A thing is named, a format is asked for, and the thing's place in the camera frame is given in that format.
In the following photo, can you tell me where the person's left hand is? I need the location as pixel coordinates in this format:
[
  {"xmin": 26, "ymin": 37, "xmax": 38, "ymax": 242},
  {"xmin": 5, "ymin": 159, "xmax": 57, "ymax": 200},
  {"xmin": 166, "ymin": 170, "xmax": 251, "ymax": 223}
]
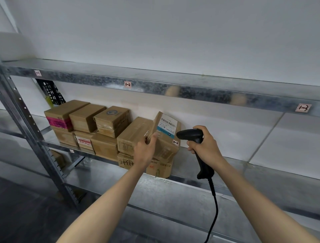
[{"xmin": 133, "ymin": 132, "xmax": 161, "ymax": 174}]

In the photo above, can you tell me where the person's right hand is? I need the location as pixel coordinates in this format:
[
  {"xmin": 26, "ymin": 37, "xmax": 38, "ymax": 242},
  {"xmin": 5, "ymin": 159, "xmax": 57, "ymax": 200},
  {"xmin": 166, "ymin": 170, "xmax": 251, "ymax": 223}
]
[{"xmin": 186, "ymin": 125, "xmax": 225, "ymax": 169}]

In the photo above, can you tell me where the cardboard parcel with white label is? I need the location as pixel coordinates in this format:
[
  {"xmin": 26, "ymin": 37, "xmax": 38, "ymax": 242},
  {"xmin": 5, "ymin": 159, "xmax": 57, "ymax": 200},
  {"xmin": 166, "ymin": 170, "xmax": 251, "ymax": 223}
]
[{"xmin": 146, "ymin": 111, "xmax": 182, "ymax": 165}]

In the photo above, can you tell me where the black barcode scanner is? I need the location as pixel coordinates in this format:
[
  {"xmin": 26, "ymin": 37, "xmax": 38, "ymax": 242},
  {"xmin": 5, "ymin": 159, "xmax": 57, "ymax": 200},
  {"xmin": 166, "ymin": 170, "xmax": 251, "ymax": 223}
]
[{"xmin": 176, "ymin": 128, "xmax": 215, "ymax": 180}]

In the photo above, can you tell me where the person's left forearm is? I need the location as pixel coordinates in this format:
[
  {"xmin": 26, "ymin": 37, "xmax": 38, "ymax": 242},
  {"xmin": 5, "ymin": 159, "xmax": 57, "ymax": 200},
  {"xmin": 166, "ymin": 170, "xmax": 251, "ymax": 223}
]
[{"xmin": 56, "ymin": 168, "xmax": 148, "ymax": 243}]

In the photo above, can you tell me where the person's right forearm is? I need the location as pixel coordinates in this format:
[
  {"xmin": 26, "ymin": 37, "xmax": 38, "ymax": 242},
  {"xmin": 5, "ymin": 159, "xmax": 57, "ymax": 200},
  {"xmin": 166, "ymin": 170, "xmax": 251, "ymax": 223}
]
[{"xmin": 209, "ymin": 156, "xmax": 320, "ymax": 243}]

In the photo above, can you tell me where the galvanized metal shelving rack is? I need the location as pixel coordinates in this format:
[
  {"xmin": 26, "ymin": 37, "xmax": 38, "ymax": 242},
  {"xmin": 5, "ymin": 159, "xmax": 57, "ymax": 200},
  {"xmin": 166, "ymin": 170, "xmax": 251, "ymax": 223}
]
[{"xmin": 0, "ymin": 58, "xmax": 320, "ymax": 243}]

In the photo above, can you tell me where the stack of brown cardboard boxes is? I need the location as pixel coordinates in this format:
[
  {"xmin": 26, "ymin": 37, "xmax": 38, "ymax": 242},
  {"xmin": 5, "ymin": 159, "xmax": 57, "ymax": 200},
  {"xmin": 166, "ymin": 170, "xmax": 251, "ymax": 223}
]
[{"xmin": 44, "ymin": 100, "xmax": 174, "ymax": 179}]

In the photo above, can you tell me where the lone small cardboard carton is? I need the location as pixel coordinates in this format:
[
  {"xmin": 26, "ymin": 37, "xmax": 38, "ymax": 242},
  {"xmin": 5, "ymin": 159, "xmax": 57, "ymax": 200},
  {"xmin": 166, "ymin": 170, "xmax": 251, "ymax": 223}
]
[{"xmin": 51, "ymin": 150, "xmax": 67, "ymax": 169}]

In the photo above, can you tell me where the black perforated plastic crate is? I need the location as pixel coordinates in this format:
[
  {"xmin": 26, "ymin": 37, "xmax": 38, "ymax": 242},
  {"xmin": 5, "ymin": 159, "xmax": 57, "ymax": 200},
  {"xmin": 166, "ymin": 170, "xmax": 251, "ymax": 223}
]
[{"xmin": 35, "ymin": 79, "xmax": 66, "ymax": 106}]

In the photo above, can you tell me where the black scanner cable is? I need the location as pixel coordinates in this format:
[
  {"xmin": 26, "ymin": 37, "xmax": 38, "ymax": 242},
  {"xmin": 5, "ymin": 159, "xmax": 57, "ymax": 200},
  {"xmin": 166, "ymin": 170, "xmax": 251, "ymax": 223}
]
[{"xmin": 204, "ymin": 177, "xmax": 219, "ymax": 243}]

